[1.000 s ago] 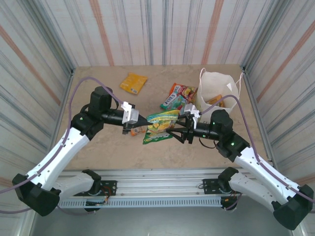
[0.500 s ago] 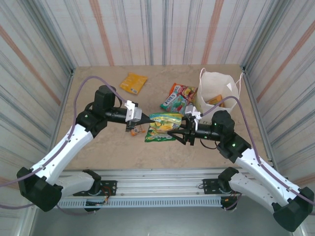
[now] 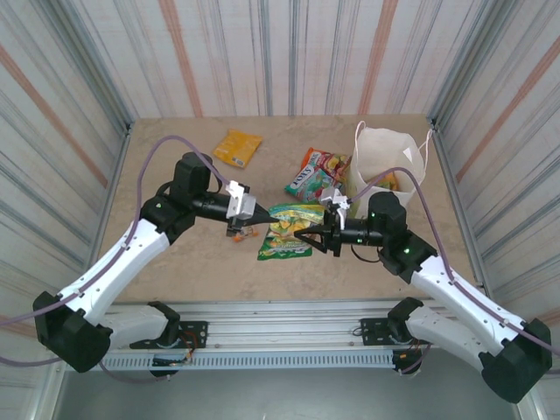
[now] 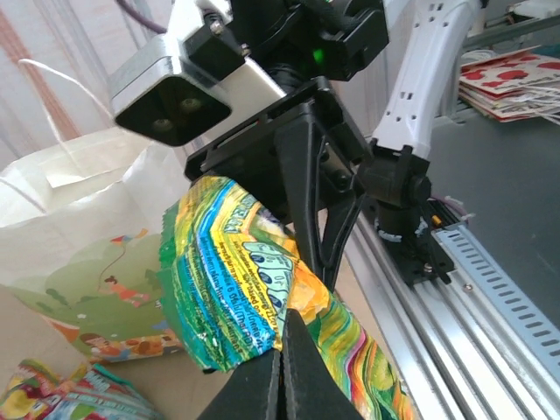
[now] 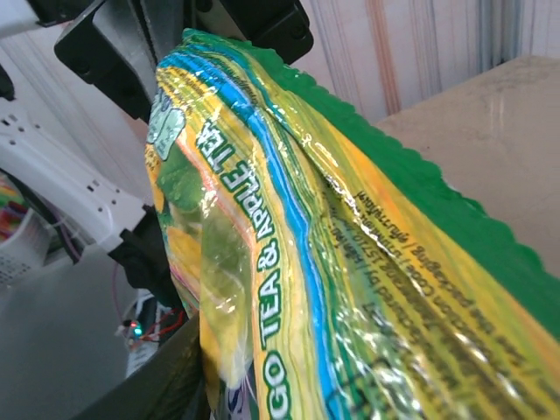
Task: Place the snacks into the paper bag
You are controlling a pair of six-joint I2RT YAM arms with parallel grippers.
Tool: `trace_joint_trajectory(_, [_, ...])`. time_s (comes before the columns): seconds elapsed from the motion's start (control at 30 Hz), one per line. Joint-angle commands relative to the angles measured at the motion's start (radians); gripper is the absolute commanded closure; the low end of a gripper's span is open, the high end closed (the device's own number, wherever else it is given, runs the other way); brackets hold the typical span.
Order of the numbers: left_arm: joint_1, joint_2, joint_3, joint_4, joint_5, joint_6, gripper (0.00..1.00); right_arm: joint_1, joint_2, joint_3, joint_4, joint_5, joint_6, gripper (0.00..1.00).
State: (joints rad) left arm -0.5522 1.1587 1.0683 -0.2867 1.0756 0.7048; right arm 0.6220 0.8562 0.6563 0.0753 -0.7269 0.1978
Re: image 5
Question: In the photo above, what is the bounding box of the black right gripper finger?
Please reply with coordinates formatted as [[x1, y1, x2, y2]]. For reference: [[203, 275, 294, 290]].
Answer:
[[72, 314, 211, 420]]

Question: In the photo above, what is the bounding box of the Fox's spring tea candy bag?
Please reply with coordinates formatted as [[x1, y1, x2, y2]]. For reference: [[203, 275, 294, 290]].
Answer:
[[143, 28, 560, 420]]

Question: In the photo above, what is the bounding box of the white plastic basket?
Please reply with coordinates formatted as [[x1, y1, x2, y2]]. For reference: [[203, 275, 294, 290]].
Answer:
[[0, 205, 52, 288]]

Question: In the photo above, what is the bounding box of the small circuit board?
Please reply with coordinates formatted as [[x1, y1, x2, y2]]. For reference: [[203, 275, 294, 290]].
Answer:
[[115, 305, 176, 351]]

